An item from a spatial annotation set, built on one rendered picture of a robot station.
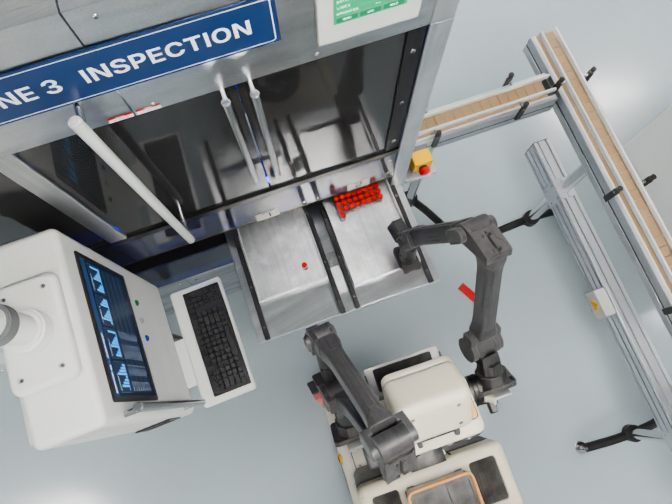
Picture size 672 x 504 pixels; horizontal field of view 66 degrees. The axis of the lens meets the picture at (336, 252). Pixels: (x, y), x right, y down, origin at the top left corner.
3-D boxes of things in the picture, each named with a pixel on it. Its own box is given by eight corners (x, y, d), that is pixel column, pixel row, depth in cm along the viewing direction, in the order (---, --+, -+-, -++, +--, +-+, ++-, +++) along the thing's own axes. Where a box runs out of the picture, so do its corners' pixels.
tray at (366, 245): (322, 204, 199) (322, 201, 195) (386, 182, 201) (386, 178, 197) (354, 286, 190) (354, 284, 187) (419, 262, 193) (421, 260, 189)
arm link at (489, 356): (484, 373, 147) (500, 365, 148) (479, 344, 143) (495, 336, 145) (465, 358, 155) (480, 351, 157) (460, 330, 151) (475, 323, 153)
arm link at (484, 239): (485, 252, 119) (521, 237, 121) (450, 221, 128) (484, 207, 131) (474, 368, 148) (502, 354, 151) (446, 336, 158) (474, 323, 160)
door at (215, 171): (126, 233, 162) (11, 148, 105) (269, 186, 165) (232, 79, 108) (127, 235, 161) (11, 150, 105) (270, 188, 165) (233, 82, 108)
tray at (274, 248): (233, 218, 197) (231, 215, 194) (298, 197, 200) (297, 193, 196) (260, 302, 189) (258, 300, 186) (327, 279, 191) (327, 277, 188)
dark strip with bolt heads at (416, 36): (379, 177, 189) (407, 30, 112) (391, 173, 189) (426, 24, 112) (380, 179, 188) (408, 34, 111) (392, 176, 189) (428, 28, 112)
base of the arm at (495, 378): (479, 398, 148) (518, 384, 149) (475, 375, 145) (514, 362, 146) (466, 381, 156) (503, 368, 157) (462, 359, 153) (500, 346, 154)
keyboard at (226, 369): (183, 295, 198) (181, 294, 195) (218, 282, 199) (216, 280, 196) (215, 397, 188) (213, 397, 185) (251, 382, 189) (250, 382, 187)
